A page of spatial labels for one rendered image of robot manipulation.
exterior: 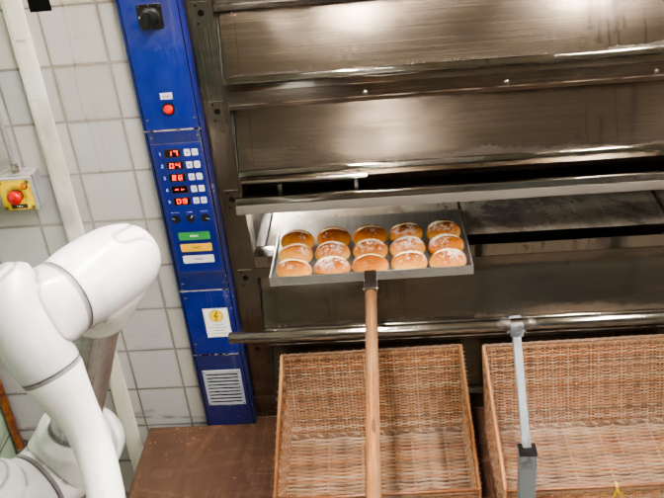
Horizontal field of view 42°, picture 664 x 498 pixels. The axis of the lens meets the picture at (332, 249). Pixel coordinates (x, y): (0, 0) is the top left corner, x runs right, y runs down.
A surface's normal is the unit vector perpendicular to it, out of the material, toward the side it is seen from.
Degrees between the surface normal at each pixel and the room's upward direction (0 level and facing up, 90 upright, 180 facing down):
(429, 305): 70
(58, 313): 66
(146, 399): 90
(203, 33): 90
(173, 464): 0
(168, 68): 90
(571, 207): 0
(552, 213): 0
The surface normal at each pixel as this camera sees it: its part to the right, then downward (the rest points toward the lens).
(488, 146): -0.07, 0.19
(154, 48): -0.04, 0.51
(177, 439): -0.09, -0.86
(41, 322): 0.68, -0.14
